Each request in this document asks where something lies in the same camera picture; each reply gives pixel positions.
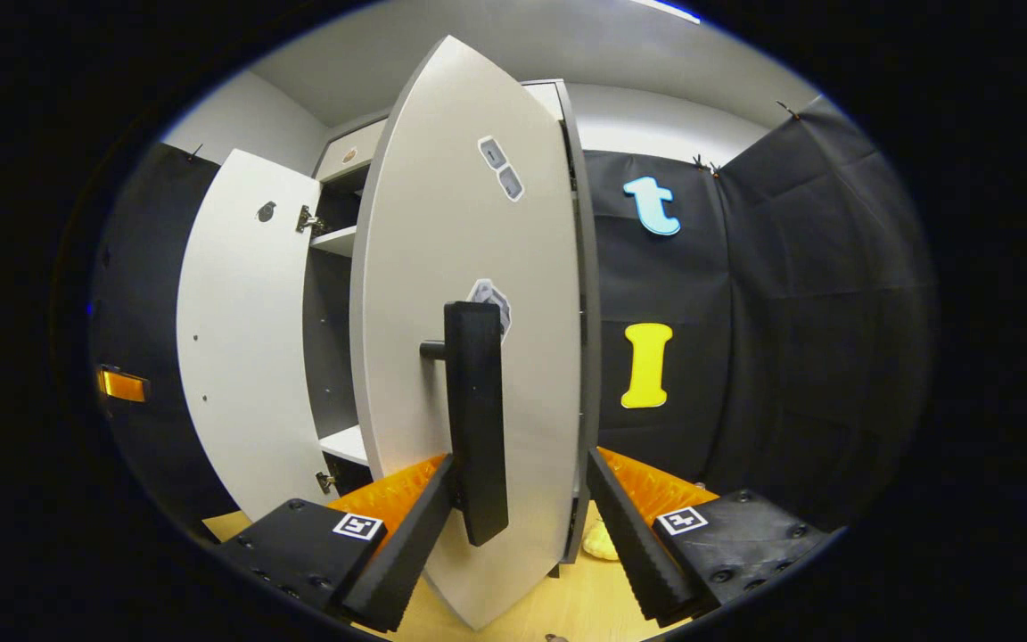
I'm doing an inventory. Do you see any pale yellow object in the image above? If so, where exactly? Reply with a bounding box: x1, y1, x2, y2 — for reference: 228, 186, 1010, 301
580, 522, 619, 563

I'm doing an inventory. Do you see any black door handle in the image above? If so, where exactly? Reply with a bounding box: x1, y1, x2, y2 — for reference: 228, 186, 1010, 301
420, 301, 510, 547

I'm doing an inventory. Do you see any white shoe cabinet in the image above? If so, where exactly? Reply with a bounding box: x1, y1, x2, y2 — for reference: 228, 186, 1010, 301
302, 78, 604, 580

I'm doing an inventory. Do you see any white cabinet shelf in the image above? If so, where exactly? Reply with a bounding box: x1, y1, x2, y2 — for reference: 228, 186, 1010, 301
317, 424, 372, 467
308, 225, 359, 259

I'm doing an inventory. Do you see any white cabinet drawer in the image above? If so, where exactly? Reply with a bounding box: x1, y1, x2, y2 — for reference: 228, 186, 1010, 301
315, 119, 387, 184

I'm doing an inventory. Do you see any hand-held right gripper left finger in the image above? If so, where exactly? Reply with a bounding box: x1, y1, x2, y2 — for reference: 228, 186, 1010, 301
209, 453, 456, 634

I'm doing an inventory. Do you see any white shoe cabinet door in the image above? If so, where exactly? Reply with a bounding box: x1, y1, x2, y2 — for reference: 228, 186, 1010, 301
349, 36, 586, 631
177, 149, 336, 523

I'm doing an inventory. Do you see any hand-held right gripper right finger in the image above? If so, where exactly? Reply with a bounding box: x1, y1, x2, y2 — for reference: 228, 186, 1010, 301
585, 446, 835, 630

